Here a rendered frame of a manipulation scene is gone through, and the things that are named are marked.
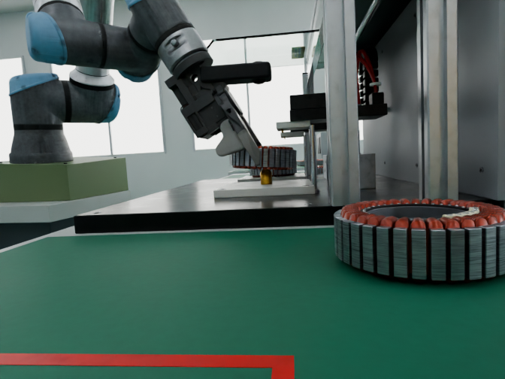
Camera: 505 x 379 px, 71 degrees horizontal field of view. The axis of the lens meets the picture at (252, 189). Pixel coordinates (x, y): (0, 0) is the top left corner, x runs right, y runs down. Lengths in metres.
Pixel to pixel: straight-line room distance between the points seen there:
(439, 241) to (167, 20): 0.52
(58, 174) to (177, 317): 0.82
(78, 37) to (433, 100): 0.53
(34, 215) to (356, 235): 0.80
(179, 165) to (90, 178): 4.59
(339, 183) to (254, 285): 0.20
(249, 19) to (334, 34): 5.30
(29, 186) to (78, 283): 0.79
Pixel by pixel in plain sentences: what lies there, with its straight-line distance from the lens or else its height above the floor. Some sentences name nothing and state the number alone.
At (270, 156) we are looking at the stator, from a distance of 0.54.
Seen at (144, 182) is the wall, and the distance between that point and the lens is 5.79.
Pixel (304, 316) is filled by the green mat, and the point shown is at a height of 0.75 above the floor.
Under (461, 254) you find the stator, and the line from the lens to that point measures 0.22.
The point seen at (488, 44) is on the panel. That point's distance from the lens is 0.46.
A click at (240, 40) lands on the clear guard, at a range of 0.76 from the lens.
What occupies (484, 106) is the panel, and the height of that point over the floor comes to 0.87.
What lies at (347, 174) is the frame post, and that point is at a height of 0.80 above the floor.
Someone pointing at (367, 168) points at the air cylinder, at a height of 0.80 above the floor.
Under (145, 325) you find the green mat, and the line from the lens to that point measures 0.19.
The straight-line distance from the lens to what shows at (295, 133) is 0.80.
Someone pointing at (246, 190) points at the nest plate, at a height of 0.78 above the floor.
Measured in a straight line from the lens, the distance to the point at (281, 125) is 0.56.
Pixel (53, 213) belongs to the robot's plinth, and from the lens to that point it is 0.92.
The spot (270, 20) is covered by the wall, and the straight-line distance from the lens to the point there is 5.67.
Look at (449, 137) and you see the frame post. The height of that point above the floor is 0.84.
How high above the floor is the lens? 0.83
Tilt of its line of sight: 5 degrees down
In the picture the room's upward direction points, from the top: 3 degrees counter-clockwise
